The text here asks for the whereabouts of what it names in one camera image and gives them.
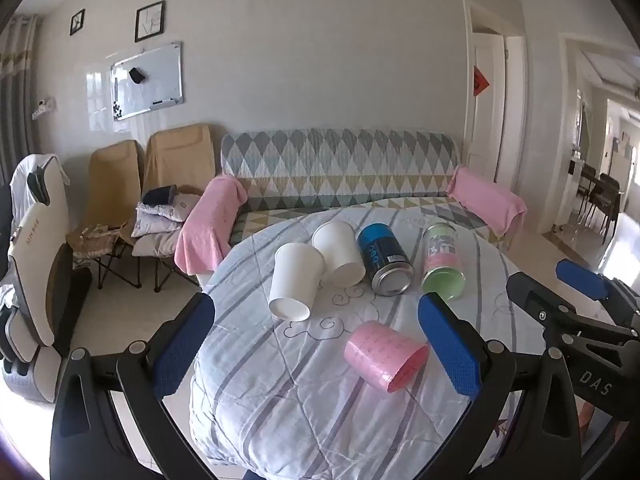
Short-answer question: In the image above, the white massage chair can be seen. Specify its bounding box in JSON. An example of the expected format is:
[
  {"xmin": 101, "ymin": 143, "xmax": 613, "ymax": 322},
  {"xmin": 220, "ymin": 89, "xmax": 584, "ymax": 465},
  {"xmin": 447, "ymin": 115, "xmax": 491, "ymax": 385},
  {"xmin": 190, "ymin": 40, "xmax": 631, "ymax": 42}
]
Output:
[{"xmin": 0, "ymin": 154, "xmax": 94, "ymax": 404}]

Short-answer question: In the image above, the red door sign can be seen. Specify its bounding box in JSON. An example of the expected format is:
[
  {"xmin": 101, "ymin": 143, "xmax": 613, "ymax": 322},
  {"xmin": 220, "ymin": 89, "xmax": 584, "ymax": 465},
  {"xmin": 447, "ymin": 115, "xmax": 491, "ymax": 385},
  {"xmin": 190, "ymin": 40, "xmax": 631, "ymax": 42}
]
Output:
[{"xmin": 472, "ymin": 65, "xmax": 491, "ymax": 101}]

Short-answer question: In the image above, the grey curtain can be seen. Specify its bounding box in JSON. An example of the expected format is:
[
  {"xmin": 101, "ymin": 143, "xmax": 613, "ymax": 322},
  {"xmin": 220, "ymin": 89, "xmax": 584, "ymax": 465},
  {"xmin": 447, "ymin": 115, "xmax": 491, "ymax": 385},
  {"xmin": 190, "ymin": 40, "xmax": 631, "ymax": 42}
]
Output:
[{"xmin": 0, "ymin": 12, "xmax": 42, "ymax": 186}]

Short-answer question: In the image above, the wall whiteboard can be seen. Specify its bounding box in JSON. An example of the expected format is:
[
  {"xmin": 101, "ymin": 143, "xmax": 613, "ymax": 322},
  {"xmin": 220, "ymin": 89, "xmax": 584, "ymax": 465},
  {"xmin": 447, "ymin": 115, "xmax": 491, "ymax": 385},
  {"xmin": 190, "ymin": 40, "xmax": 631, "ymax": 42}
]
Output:
[{"xmin": 110, "ymin": 41, "xmax": 184, "ymax": 122}]

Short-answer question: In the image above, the white door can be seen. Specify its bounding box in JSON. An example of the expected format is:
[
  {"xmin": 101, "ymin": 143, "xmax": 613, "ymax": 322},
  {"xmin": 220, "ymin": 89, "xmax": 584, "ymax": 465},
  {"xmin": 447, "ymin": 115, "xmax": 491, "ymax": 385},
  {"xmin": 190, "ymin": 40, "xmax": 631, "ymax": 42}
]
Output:
[{"xmin": 464, "ymin": 0, "xmax": 529, "ymax": 187}]

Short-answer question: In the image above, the diamond patterned sofa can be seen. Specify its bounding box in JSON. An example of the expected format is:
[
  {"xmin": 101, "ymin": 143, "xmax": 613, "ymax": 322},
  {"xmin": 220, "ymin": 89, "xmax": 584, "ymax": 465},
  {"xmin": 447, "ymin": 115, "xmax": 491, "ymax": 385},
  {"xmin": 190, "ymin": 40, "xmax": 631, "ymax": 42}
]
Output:
[{"xmin": 200, "ymin": 130, "xmax": 526, "ymax": 291}]

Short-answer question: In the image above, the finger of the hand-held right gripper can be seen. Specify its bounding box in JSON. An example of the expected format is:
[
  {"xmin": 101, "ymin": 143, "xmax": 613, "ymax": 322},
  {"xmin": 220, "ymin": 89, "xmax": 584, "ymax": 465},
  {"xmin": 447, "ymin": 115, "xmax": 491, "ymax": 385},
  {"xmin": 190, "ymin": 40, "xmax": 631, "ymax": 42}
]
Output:
[
  {"xmin": 506, "ymin": 272, "xmax": 640, "ymax": 342},
  {"xmin": 556, "ymin": 259, "xmax": 640, "ymax": 328}
]

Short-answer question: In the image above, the woven beige bag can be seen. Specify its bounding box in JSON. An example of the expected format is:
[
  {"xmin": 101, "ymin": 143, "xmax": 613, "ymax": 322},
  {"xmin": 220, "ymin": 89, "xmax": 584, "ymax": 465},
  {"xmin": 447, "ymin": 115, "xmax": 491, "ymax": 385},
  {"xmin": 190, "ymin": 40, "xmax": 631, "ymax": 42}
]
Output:
[{"xmin": 66, "ymin": 225, "xmax": 126, "ymax": 262}]

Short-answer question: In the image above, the dark dining chair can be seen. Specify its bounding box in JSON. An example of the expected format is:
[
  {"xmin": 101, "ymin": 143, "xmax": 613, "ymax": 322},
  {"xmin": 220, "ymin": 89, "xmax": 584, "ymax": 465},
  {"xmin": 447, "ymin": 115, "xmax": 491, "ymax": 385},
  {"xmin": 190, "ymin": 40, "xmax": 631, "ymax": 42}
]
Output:
[
  {"xmin": 577, "ymin": 165, "xmax": 602, "ymax": 227},
  {"xmin": 597, "ymin": 174, "xmax": 622, "ymax": 244}
]

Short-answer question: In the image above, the white paper cup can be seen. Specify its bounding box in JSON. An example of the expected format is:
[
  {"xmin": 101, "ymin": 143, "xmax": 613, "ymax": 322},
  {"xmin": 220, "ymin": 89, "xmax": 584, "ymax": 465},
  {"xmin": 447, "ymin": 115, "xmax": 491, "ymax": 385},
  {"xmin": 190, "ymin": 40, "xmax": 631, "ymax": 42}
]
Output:
[
  {"xmin": 311, "ymin": 220, "xmax": 367, "ymax": 287},
  {"xmin": 268, "ymin": 243, "xmax": 326, "ymax": 321}
]

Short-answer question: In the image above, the blue metal can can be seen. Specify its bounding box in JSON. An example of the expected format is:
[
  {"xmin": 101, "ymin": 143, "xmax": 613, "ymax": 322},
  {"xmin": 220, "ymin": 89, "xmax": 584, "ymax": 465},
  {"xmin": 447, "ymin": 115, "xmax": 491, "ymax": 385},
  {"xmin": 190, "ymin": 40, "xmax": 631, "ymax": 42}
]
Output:
[{"xmin": 356, "ymin": 223, "xmax": 415, "ymax": 297}]

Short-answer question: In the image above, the green and pink can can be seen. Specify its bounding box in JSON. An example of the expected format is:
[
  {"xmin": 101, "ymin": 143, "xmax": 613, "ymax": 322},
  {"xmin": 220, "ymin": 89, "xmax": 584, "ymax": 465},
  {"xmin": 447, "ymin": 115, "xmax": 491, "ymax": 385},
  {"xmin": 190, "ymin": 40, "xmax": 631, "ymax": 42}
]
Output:
[{"xmin": 421, "ymin": 223, "xmax": 466, "ymax": 301}]

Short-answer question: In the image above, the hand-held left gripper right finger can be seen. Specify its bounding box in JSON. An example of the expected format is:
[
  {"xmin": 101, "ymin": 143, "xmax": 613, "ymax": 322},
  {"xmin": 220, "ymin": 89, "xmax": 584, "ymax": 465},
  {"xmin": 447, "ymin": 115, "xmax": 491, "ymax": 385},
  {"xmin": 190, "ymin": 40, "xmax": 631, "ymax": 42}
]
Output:
[{"xmin": 417, "ymin": 291, "xmax": 598, "ymax": 480}]

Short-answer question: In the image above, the pink towel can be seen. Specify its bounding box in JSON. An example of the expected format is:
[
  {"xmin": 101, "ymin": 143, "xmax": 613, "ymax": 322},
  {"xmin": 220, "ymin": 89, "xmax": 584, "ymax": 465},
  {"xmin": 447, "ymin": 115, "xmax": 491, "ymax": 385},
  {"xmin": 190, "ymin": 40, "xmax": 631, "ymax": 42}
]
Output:
[
  {"xmin": 174, "ymin": 176, "xmax": 248, "ymax": 276},
  {"xmin": 446, "ymin": 166, "xmax": 528, "ymax": 238}
]

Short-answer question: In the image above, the pink cup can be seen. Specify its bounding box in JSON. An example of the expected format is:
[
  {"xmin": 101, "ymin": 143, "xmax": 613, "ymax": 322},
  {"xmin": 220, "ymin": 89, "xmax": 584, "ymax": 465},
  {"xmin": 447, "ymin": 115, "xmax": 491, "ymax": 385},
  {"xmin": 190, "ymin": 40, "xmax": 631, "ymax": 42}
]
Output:
[{"xmin": 343, "ymin": 321, "xmax": 430, "ymax": 394}]

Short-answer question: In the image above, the round table with quilted cloth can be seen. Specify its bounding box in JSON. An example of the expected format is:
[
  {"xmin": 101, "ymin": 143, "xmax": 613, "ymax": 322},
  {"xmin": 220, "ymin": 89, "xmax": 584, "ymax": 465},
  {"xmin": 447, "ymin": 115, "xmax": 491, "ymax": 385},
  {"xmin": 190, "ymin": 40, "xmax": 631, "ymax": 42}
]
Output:
[{"xmin": 189, "ymin": 205, "xmax": 556, "ymax": 480}]

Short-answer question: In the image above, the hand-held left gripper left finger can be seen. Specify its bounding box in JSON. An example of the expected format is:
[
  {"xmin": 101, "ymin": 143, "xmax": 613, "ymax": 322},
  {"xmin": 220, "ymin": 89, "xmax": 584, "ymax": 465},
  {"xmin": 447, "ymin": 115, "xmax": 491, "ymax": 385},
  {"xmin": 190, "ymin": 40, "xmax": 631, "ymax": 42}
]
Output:
[{"xmin": 49, "ymin": 291, "xmax": 221, "ymax": 480}]

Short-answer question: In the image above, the beige folding chair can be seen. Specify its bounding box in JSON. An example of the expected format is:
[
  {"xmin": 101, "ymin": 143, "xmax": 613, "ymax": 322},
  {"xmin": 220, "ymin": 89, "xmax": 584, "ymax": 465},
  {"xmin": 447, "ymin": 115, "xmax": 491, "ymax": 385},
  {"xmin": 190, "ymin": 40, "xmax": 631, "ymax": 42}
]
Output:
[
  {"xmin": 67, "ymin": 140, "xmax": 146, "ymax": 289},
  {"xmin": 132, "ymin": 123, "xmax": 217, "ymax": 292}
]

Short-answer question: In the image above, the dark folded cloth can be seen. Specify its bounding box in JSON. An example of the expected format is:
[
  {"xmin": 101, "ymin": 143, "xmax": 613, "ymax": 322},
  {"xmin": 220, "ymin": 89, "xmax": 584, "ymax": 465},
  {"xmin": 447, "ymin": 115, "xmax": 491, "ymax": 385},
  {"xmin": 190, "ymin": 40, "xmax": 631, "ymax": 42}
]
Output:
[{"xmin": 142, "ymin": 186, "xmax": 177, "ymax": 206}]

